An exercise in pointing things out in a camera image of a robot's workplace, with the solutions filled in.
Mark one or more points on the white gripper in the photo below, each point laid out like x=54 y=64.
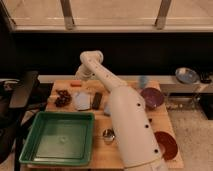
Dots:
x=83 y=73

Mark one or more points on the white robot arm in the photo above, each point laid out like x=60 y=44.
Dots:
x=135 y=138

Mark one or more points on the blue small cup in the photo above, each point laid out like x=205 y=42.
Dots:
x=143 y=80

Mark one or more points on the metal measuring cup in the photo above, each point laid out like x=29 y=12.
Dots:
x=108 y=136

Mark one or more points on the light blue sponge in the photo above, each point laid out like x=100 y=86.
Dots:
x=81 y=101

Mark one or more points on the black rectangular block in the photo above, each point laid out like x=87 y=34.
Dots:
x=96 y=100

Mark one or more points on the purple bowl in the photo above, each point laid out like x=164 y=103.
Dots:
x=153 y=97

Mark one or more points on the black chair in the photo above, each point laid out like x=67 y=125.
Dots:
x=10 y=127

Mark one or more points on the green plastic tray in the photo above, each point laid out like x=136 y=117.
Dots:
x=59 y=139

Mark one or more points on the grey blue plate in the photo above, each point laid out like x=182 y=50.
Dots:
x=186 y=75

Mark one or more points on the red bowl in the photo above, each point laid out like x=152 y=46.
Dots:
x=168 y=143

